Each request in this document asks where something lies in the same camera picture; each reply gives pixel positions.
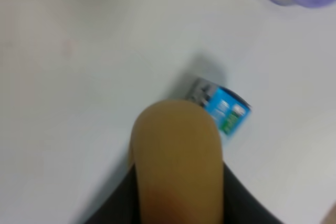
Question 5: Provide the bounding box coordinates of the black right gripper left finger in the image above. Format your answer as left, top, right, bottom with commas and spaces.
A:
85, 164, 142, 224

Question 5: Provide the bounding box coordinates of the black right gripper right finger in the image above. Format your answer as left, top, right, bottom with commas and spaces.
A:
223, 164, 282, 224

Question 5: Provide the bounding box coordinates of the brown potato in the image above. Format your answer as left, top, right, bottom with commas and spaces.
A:
130, 100, 224, 223

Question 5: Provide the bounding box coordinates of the blue toothpaste box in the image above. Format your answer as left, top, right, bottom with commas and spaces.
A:
186, 78, 251, 138

